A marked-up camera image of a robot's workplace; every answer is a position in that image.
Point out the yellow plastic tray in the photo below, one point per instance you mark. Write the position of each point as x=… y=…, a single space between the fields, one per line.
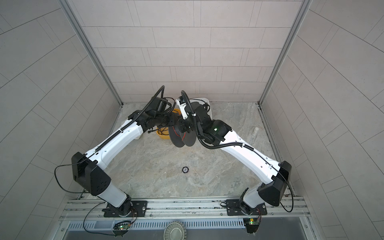
x=163 y=133

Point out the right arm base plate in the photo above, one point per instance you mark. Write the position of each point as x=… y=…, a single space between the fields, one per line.
x=236 y=207

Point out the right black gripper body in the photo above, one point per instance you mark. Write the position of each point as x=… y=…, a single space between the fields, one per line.
x=185 y=124

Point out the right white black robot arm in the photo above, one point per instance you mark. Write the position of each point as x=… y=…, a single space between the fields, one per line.
x=216 y=134

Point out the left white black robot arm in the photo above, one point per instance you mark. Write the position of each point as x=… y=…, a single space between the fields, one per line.
x=89 y=168

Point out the circuit board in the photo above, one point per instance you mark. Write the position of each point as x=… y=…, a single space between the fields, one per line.
x=122 y=226
x=251 y=224

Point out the white plastic tray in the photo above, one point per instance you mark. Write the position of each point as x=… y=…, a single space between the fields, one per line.
x=205 y=102

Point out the right circuit board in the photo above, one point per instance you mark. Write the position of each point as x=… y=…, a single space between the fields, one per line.
x=251 y=224

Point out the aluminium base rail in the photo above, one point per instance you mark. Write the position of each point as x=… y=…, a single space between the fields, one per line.
x=180 y=208

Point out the round grey vent disc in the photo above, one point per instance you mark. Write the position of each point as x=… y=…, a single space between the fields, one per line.
x=175 y=231

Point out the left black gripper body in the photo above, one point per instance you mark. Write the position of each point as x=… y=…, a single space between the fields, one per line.
x=163 y=119

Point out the centre poker chip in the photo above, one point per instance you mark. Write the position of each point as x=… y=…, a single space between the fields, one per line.
x=185 y=170

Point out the left circuit board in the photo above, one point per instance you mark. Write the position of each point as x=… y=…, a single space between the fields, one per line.
x=122 y=226

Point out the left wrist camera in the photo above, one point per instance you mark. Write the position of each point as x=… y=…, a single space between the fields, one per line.
x=160 y=106

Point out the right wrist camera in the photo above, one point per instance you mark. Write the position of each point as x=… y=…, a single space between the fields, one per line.
x=184 y=107

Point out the grey cable spool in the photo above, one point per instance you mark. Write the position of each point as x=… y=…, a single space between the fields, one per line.
x=179 y=139

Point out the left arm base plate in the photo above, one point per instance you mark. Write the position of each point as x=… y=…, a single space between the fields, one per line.
x=141 y=207

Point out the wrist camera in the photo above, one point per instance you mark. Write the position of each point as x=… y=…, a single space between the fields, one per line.
x=160 y=106
x=184 y=107

